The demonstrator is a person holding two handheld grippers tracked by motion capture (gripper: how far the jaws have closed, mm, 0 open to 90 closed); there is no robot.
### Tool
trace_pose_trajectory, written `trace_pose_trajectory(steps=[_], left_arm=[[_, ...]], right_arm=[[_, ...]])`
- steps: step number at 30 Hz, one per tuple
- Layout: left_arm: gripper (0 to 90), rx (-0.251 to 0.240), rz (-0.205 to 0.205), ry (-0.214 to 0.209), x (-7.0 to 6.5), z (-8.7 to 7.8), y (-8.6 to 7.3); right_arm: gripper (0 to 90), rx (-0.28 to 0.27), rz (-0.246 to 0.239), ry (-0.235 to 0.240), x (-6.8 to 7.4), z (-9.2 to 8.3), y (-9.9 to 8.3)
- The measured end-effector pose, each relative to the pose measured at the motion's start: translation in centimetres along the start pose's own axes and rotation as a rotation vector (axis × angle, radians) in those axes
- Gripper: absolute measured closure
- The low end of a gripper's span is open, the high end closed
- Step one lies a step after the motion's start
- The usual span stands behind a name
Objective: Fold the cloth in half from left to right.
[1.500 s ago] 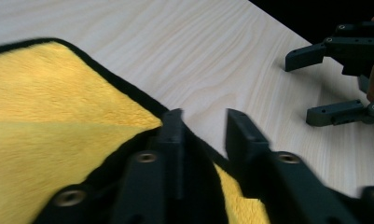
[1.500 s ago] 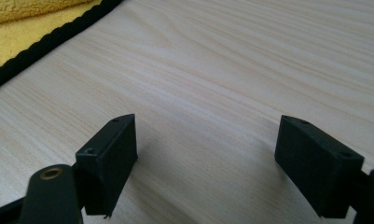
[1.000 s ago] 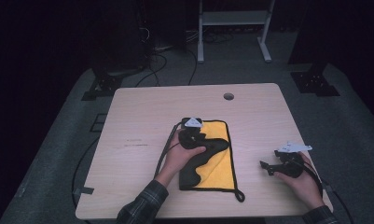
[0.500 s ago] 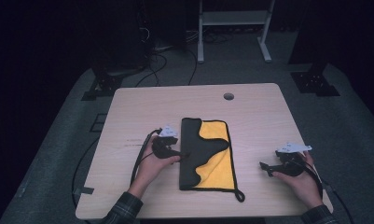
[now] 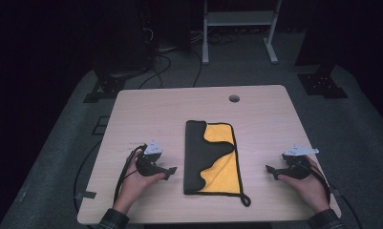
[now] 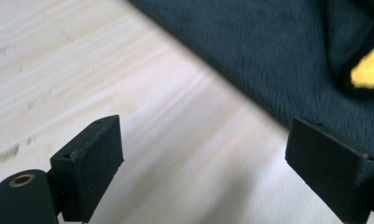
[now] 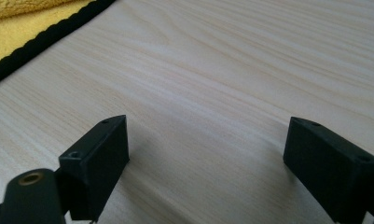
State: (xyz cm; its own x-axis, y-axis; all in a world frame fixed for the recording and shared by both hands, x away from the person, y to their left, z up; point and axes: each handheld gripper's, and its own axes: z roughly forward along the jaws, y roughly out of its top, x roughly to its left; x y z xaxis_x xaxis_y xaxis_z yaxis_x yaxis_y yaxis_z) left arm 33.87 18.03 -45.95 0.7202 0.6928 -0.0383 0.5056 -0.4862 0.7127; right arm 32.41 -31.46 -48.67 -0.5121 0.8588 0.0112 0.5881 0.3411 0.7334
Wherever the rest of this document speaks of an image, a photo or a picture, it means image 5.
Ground person's right hand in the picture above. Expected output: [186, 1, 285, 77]
[277, 156, 331, 215]

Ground black stand base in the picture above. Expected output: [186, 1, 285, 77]
[82, 61, 127, 104]
[297, 61, 350, 100]

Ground grey tape strip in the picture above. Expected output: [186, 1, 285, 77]
[74, 190, 98, 201]

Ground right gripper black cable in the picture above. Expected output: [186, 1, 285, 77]
[292, 161, 364, 229]

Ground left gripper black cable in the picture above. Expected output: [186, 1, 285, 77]
[113, 143, 148, 205]

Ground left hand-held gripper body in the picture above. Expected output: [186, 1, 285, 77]
[135, 138, 167, 178]

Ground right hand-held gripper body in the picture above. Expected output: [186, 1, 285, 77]
[274, 145, 320, 181]

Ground yellow and dark grey cloth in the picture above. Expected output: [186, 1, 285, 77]
[182, 119, 252, 208]

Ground white metal desk frame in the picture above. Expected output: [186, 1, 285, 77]
[202, 0, 283, 66]

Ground black floor cable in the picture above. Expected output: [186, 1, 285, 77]
[189, 49, 203, 89]
[137, 52, 173, 91]
[73, 139, 103, 215]

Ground person's left hand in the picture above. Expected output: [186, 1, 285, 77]
[112, 150, 166, 216]

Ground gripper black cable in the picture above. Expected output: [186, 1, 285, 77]
[292, 161, 364, 229]
[113, 143, 148, 205]

